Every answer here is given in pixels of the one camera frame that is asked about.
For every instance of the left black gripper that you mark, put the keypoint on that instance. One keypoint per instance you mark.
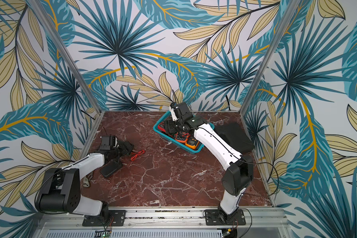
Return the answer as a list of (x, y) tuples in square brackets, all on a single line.
[(124, 149)]

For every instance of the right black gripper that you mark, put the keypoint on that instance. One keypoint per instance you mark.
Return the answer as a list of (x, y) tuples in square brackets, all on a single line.
[(170, 126)]

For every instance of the small black box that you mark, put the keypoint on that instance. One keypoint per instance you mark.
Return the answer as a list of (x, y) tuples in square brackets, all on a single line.
[(110, 168)]

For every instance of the yellow orange multimeter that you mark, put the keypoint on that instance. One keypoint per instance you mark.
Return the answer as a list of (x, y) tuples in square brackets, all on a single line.
[(192, 143)]

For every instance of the dark red multimeter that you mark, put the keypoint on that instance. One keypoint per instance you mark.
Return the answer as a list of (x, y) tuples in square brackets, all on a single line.
[(161, 127)]

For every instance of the orange red multimeter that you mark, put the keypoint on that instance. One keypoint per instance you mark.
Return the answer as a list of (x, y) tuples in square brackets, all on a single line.
[(182, 137)]

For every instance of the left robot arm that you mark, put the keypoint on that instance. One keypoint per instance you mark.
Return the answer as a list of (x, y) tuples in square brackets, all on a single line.
[(60, 191)]

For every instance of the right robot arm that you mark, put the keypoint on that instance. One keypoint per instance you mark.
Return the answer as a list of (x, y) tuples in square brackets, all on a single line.
[(238, 168)]

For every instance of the teal plastic basket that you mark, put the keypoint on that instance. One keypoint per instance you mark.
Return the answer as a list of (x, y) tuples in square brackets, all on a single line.
[(172, 140)]

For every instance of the black case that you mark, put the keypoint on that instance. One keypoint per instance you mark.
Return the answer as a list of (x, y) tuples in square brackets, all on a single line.
[(235, 136)]

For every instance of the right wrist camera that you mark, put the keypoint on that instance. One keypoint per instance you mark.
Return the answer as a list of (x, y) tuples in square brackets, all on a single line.
[(172, 111)]

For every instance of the orange handled pliers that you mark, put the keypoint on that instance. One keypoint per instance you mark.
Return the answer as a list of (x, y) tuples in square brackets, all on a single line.
[(86, 180)]

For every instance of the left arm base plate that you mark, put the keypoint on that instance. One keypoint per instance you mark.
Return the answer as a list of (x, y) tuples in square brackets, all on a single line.
[(111, 218)]

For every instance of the aluminium front rail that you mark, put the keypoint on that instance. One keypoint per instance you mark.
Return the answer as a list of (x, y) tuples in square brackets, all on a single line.
[(169, 222)]

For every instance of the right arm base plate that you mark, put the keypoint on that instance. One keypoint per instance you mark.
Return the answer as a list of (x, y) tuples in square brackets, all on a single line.
[(216, 217)]

